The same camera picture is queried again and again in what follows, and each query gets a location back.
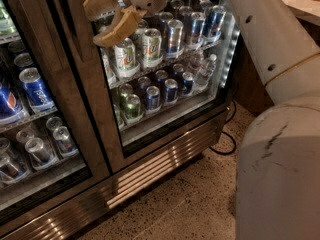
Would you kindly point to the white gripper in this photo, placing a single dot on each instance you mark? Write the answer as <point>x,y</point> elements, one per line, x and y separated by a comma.
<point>127,18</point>

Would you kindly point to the glass fridge door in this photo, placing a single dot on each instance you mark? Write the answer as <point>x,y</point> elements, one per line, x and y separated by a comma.
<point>127,143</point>
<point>31,37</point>

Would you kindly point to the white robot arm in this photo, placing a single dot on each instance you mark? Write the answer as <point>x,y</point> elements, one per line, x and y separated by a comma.
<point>278,169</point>

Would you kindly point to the steel fridge base grille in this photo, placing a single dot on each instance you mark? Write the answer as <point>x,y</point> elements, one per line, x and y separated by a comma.
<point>76,213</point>

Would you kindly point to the front 7up can right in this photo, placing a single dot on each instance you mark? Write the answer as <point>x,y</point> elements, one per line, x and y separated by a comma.
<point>151,47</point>

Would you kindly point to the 7up can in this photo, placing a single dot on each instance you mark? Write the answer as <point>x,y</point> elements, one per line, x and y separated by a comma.
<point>125,58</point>
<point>151,47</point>

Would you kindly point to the front 7up can left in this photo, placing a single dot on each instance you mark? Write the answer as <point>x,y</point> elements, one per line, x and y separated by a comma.
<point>125,58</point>

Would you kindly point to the front Red Bull can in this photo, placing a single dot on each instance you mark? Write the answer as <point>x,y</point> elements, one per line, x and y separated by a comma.
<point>174,37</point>

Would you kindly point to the red bull can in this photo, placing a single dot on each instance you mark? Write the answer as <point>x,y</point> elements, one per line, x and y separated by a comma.
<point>174,37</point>
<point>214,20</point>
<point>195,28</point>

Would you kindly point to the Red Bull can middle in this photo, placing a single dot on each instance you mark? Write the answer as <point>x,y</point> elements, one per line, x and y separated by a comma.
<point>195,28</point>

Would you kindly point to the blue soda can front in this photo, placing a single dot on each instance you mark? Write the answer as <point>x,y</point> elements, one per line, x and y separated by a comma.
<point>152,99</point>

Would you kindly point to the blue soda can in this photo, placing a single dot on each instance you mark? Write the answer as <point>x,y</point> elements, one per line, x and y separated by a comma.
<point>187,81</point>
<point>170,91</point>
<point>152,99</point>

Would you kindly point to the green soda can front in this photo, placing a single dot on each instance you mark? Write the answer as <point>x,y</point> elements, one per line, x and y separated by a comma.
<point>132,108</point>

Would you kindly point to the blue soda can middle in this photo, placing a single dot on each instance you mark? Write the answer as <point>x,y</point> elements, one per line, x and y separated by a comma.
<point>170,91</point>

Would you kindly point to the blue soda can right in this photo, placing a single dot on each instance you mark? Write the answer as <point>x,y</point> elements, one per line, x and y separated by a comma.
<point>187,81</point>

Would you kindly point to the Red Bull can right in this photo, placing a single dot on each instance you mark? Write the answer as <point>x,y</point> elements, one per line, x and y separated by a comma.
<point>214,20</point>

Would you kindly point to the clear water bottle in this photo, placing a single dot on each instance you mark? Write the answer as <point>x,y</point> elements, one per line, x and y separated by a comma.
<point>205,72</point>

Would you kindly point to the front blue Pepsi can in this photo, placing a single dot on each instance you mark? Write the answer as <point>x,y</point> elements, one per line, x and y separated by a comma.
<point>38,95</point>

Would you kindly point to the silver blue can lower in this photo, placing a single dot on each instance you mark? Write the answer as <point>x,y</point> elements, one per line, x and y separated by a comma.
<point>64,141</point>

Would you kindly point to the large Pepsi can left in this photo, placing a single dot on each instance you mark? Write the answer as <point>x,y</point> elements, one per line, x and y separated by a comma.
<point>11,107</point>

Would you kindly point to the silver can lower left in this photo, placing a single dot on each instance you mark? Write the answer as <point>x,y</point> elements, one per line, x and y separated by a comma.
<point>40,153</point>

